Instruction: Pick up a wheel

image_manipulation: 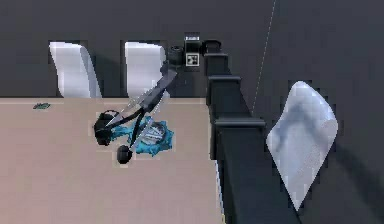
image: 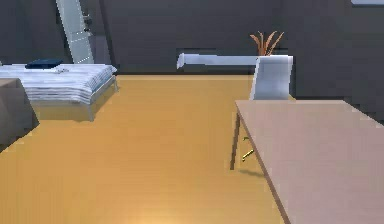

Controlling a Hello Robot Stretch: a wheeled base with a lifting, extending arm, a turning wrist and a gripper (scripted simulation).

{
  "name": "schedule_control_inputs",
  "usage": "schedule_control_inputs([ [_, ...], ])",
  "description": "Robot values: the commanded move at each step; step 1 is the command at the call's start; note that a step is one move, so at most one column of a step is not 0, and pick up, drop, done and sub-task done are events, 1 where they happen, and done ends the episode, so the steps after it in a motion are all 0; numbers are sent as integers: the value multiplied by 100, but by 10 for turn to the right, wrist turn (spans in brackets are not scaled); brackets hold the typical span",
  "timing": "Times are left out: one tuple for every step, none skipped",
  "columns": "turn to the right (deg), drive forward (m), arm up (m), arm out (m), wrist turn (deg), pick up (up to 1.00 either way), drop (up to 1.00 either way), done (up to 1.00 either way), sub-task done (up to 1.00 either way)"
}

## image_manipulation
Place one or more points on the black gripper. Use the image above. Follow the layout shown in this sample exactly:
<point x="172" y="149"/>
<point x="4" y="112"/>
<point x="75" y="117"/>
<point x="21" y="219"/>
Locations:
<point x="163" y="86"/>

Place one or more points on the teal and grey wheel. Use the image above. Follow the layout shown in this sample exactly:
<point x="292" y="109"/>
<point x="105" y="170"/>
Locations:
<point x="161" y="137"/>

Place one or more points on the beige table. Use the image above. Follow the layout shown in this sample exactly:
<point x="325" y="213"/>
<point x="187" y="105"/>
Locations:
<point x="50" y="176"/>

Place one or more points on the white chair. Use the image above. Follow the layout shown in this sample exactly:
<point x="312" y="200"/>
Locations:
<point x="301" y="143"/>
<point x="71" y="70"/>
<point x="141" y="68"/>

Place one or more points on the small green flat object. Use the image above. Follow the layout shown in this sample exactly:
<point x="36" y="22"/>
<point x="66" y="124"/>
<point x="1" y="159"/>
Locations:
<point x="41" y="106"/>

